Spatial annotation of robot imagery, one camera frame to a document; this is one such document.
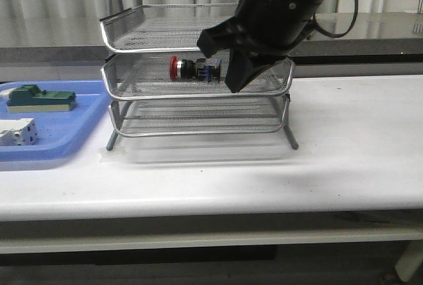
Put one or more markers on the red emergency push button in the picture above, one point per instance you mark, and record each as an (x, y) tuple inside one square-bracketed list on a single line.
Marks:
[(203, 69)]

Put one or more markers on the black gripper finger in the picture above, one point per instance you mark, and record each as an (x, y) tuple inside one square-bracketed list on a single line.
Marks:
[(220, 37), (244, 67)]

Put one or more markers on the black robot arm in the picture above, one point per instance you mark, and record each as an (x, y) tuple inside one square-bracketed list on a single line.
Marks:
[(259, 35)]

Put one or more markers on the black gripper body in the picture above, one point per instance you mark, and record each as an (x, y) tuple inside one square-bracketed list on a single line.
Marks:
[(272, 27)]

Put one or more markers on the dark granite counter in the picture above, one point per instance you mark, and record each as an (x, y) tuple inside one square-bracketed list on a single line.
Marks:
[(385, 37)]

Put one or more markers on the silver wire rack frame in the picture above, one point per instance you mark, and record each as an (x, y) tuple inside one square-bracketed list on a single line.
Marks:
[(189, 55)]

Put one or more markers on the green and beige switch block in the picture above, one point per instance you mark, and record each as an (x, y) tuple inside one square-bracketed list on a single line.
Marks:
[(30, 98)]

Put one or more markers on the silver mesh tray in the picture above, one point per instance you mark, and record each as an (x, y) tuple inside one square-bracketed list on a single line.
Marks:
[(162, 28), (177, 117), (145, 76)]

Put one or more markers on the white table leg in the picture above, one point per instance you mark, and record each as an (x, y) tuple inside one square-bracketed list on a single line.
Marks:
[(410, 261)]

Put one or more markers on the blue plastic tray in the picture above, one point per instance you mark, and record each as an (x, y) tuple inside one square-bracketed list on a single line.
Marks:
[(60, 134)]

